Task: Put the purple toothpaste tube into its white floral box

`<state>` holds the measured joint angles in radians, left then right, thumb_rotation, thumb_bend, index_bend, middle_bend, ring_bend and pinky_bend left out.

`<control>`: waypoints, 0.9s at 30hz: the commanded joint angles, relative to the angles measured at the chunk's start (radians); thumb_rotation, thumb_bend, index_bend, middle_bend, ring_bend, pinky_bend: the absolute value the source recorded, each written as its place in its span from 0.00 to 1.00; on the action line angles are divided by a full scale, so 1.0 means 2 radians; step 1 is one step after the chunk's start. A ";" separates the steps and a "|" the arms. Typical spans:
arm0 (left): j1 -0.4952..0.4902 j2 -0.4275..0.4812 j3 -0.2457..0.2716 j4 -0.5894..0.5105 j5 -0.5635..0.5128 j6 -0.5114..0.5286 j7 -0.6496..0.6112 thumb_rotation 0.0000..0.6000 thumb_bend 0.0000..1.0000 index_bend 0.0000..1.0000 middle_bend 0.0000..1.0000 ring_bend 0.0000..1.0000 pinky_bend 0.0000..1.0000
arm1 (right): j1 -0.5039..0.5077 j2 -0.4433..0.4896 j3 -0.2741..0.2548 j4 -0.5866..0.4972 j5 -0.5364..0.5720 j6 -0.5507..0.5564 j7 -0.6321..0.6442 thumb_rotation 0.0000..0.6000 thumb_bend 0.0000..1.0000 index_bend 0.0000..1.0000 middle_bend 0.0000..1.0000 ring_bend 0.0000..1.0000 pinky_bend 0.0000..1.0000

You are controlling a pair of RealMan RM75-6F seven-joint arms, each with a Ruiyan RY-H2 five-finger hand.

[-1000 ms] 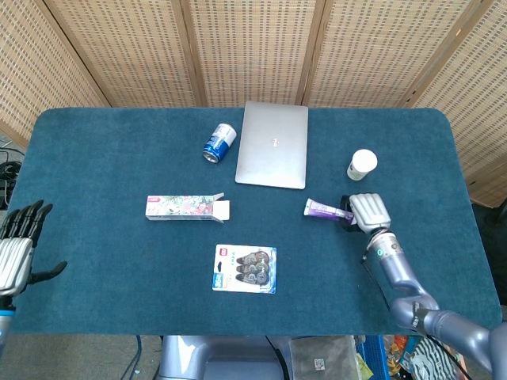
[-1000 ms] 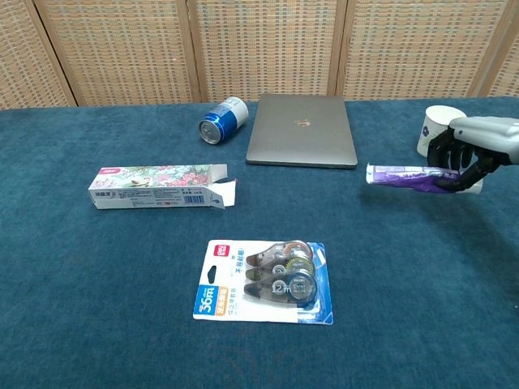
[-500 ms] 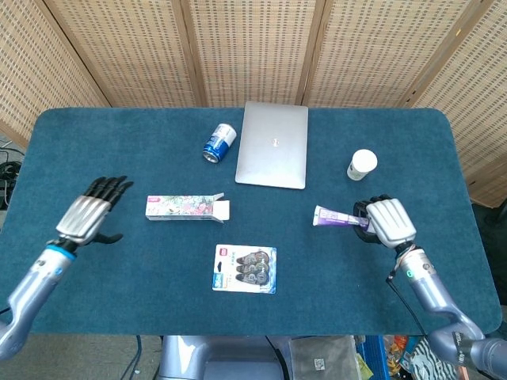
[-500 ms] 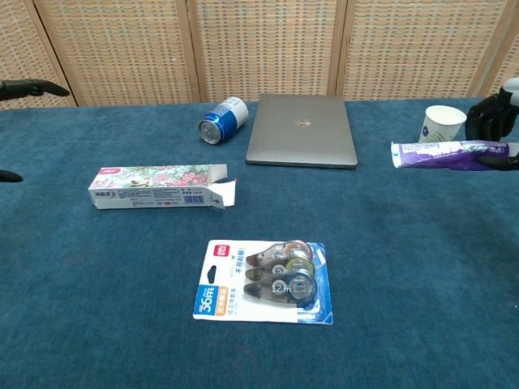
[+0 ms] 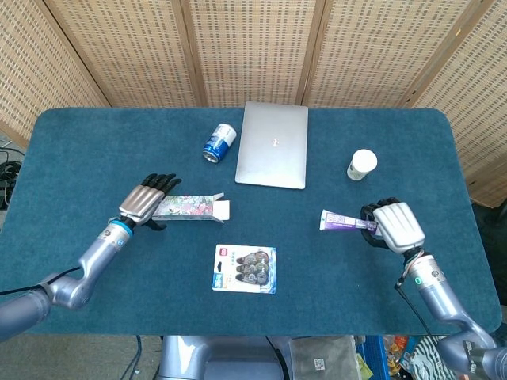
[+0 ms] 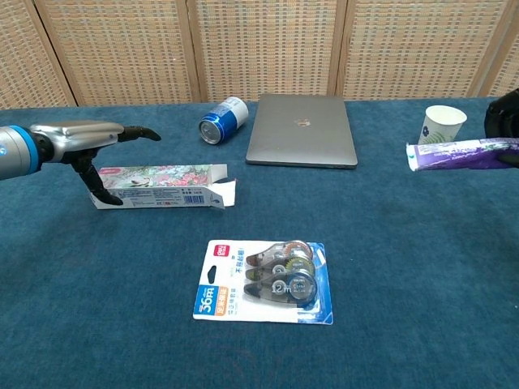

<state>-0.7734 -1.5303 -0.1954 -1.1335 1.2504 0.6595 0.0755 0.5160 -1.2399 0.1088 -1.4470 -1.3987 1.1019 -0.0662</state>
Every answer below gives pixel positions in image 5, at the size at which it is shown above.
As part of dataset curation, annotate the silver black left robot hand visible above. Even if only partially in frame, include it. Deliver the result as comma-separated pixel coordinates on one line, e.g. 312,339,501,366
118,173,183,231

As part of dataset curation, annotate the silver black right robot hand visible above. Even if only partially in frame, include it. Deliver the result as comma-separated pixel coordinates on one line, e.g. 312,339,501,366
359,196,426,254

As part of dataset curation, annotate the floral cardboard box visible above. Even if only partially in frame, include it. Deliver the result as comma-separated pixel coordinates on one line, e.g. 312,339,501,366
151,192,231,224

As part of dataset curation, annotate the purple white toothpaste tube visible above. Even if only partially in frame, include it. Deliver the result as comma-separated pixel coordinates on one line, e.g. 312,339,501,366
318,209,379,234

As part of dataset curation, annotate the white paper cup leaf print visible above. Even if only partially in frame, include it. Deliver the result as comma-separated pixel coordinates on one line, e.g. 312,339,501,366
346,149,379,182

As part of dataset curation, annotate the teal fabric table cover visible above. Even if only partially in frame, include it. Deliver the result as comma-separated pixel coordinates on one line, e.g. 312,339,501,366
0,106,503,337

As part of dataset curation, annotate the blue white soda can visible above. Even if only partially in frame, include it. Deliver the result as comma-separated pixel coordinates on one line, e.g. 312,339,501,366
202,122,238,164

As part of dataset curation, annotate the correction tape blister pack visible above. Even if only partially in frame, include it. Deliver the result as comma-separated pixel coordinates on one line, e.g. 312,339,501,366
212,243,278,295

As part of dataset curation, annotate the blue plastic crate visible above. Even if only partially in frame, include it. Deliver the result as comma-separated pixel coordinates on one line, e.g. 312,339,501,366
356,336,391,380

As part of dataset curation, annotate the black white striped cloth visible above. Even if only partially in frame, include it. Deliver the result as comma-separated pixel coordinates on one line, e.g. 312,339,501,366
407,336,460,375

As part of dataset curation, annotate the grey closed laptop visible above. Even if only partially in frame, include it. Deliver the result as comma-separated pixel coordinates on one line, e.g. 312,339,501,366
234,101,309,190

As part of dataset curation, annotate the grey bag with QR label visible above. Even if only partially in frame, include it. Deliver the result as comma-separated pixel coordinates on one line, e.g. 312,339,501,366
288,336,362,380

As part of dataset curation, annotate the grey robot torso base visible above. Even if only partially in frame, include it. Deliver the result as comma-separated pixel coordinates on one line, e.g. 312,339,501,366
158,335,294,380

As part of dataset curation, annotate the woven bamboo folding screen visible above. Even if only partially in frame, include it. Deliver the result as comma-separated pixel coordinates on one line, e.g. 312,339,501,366
0,0,507,209

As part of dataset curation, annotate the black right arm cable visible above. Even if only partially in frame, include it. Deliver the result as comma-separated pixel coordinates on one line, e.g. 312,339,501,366
395,256,436,337

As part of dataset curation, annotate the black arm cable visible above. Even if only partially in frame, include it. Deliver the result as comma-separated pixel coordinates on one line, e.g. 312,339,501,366
395,256,436,337
0,267,80,297

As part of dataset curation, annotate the black floor cable bundle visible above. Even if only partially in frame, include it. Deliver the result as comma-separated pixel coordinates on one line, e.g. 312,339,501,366
0,146,25,211

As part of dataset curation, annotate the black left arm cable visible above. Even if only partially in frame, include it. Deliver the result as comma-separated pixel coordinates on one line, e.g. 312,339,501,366
0,267,80,297

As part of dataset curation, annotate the dark cable under table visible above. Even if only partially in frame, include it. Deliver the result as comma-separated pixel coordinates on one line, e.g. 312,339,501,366
118,335,144,380

